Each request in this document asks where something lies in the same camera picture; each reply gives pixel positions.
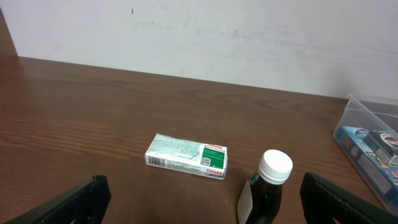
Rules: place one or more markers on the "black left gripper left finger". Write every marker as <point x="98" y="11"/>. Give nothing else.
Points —
<point x="85" y="203"/>

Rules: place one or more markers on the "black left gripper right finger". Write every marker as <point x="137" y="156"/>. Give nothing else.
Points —
<point x="324" y="202"/>

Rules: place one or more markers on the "dark bottle white cap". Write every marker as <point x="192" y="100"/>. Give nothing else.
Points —
<point x="261" y="195"/>

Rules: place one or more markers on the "blue Kool Fever box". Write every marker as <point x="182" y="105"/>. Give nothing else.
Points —
<point x="381" y="177"/>

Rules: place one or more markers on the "white green Panadol box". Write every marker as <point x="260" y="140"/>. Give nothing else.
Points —
<point x="207" y="160"/>

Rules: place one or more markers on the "clear plastic container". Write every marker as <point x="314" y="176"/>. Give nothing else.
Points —
<point x="371" y="113"/>

